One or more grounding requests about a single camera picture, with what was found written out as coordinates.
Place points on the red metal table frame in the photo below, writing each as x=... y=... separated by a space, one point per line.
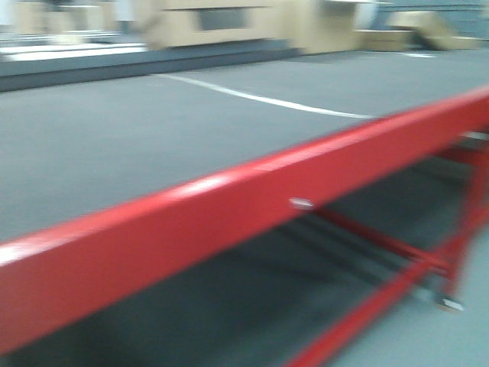
x=54 y=277

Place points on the cardboard boxes background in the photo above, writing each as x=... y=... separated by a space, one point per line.
x=312 y=27

